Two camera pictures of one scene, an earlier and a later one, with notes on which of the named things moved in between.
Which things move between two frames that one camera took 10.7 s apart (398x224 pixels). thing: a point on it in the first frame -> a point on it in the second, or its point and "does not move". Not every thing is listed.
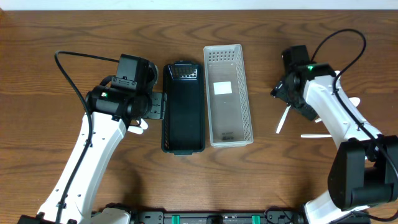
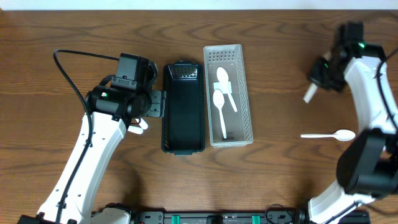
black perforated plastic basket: (183, 127) does not move
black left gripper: (157, 105) does not move
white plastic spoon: (283, 119) -> (223, 78)
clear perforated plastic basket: (229, 106) does not move
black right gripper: (282, 90) -> (314, 75)
